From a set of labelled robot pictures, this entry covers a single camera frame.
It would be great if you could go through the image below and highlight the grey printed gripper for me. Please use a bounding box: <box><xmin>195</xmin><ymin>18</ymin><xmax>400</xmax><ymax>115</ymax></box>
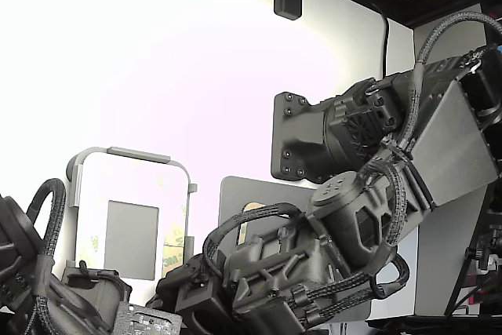
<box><xmin>147</xmin><ymin>217</ymin><xmax>336</xmax><ymax>335</ymax></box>

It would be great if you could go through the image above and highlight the tan 3M protective liner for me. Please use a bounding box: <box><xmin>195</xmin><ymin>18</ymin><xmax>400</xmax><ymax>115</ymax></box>
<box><xmin>77</xmin><ymin>153</ymin><xmax>188</xmax><ymax>285</ymax></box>

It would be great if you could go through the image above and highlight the grey flat tray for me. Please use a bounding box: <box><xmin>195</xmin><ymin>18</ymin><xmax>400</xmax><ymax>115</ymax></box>
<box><xmin>216</xmin><ymin>175</ymin><xmax>373</xmax><ymax>323</ymax></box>

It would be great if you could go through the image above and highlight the dark circuit board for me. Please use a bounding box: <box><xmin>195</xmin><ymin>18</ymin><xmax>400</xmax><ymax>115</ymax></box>
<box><xmin>113</xmin><ymin>302</ymin><xmax>184</xmax><ymax>335</ymax></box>

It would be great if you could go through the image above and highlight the grey cylindrical module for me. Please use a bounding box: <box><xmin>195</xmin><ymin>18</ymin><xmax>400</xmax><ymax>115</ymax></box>
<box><xmin>60</xmin><ymin>260</ymin><xmax>133</xmax><ymax>334</ymax></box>

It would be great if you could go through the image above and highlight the grey printed fixture stand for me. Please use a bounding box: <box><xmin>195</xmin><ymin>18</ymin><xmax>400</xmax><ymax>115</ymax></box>
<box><xmin>65</xmin><ymin>146</ymin><xmax>198</xmax><ymax>293</ymax></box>

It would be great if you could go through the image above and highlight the white side panel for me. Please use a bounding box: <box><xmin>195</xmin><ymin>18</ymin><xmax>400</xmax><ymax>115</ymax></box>
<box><xmin>407</xmin><ymin>184</ymin><xmax>486</xmax><ymax>316</ymax></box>

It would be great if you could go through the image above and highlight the white panel with window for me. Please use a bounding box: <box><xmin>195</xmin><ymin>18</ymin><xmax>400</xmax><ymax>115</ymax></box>
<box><xmin>76</xmin><ymin>152</ymin><xmax>189</xmax><ymax>285</ymax></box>

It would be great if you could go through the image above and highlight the tan 3M tape frame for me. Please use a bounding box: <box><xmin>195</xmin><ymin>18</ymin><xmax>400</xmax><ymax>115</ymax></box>
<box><xmin>235</xmin><ymin>200</ymin><xmax>263</xmax><ymax>252</ymax></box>

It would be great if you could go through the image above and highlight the black braided cable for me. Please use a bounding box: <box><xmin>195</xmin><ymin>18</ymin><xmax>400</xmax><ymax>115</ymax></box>
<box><xmin>292</xmin><ymin>146</ymin><xmax>412</xmax><ymax>322</ymax></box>
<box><xmin>414</xmin><ymin>11</ymin><xmax>502</xmax><ymax>77</ymax></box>
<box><xmin>202</xmin><ymin>201</ymin><xmax>313</xmax><ymax>277</ymax></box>

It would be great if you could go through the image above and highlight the braided cable loop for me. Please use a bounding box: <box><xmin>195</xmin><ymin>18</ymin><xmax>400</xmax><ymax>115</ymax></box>
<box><xmin>26</xmin><ymin>177</ymin><xmax>67</xmax><ymax>273</ymax></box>

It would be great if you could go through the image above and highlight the black metal stand frame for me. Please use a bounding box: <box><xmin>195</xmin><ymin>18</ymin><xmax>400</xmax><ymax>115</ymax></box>
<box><xmin>442</xmin><ymin>184</ymin><xmax>502</xmax><ymax>319</ymax></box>

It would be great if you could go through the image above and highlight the thin black cable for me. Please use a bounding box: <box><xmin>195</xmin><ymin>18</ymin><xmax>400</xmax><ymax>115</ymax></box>
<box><xmin>370</xmin><ymin>2</ymin><xmax>390</xmax><ymax>79</ymax></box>

